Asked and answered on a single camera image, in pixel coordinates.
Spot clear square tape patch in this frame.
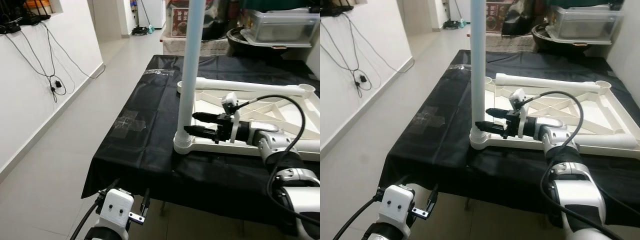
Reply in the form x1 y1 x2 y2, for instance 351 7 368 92
111 110 147 138
407 106 445 132

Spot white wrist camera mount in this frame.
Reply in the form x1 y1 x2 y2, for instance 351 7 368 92
509 88 528 138
378 184 416 227
100 188 135 232
221 92 242 144

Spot black tablecloth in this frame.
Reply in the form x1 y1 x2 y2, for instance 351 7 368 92
81 54 321 236
378 49 640 228

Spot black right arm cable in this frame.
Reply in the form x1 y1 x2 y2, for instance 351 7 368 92
524 91 608 233
238 95 321 223

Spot clear plastic storage box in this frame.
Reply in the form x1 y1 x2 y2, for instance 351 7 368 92
545 5 623 45
240 9 321 48

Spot dark green round lid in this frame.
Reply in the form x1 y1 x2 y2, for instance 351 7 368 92
240 0 321 13
545 0 626 11

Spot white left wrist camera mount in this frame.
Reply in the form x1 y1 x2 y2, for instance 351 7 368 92
378 184 416 227
100 188 135 232

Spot looped black wall cable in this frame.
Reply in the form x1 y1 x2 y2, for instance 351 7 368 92
5 25 67 103
322 17 372 98

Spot white plastic children table top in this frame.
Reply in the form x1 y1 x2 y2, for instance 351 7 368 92
469 72 640 161
173 80 321 162

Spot beige patterned cloth cover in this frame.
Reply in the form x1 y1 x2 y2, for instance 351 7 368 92
160 36 231 57
467 32 538 53

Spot orange lid storage box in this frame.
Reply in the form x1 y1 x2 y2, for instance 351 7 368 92
170 0 193 38
486 0 508 35

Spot long thin black wall cable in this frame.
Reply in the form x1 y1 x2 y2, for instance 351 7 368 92
350 12 416 76
42 22 106 81

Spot black round basin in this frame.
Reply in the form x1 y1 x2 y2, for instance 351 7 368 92
531 24 608 53
226 27 311 58

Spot black plastic bag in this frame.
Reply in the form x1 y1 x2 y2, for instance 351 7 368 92
202 0 241 41
501 0 538 37

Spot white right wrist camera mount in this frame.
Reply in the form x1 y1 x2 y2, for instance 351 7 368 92
221 92 242 144
509 88 528 138

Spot black electronic devices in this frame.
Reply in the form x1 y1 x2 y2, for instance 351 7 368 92
320 0 353 18
0 0 51 35

